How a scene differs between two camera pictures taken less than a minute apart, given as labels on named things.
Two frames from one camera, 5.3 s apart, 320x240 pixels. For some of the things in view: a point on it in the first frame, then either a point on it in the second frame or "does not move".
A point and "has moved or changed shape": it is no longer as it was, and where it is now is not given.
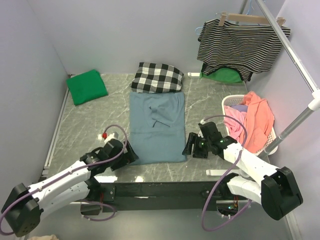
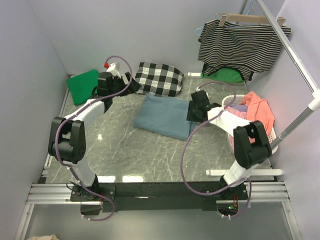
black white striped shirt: x=249 y=48 does not move
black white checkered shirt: x=157 y=78 does not move
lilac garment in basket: x=241 y=108 does not move
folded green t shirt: x=86 y=86 does not move
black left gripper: x=127 y=155 → x=126 y=81
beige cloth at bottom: x=51 y=237 does not move
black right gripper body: x=196 y=146 → x=190 y=111
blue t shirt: x=157 y=127 has moved or changed shape
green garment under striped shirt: x=224 y=74 does not move
